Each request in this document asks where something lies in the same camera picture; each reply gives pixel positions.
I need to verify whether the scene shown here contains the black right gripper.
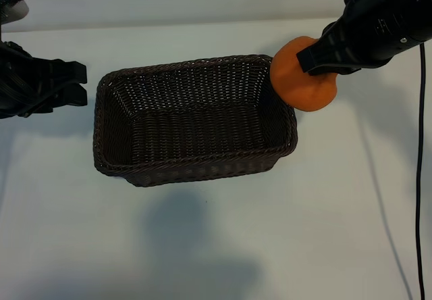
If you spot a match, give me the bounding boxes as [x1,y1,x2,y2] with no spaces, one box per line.
[296,0,432,77]

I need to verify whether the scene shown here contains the long black cable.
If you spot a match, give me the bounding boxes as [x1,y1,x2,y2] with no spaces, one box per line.
[414,41,427,300]

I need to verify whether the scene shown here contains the dark brown woven basket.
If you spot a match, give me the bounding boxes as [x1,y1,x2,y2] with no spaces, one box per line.
[92,53,300,189]

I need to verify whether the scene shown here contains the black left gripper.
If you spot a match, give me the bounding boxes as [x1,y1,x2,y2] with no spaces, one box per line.
[0,41,88,120]

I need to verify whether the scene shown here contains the orange fruit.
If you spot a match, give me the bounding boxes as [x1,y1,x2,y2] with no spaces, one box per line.
[271,35,339,112]

